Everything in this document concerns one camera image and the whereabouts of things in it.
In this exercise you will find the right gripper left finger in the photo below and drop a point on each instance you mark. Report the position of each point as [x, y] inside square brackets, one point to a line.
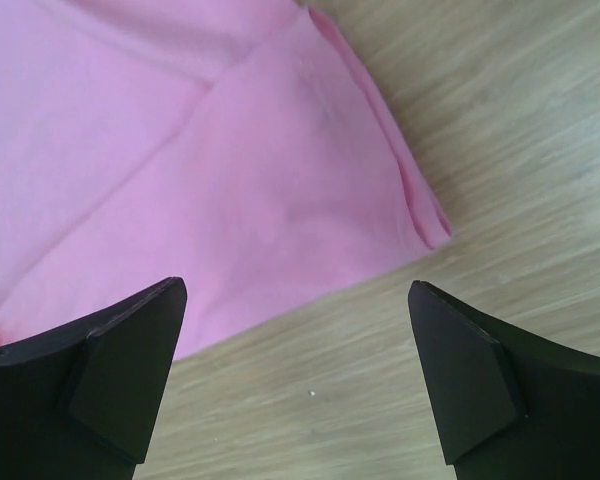
[80, 401]

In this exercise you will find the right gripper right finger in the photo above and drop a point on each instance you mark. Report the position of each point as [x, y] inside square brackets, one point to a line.
[507, 404]

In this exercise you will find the pink t-shirt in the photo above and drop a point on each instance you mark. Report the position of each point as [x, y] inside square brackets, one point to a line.
[239, 145]

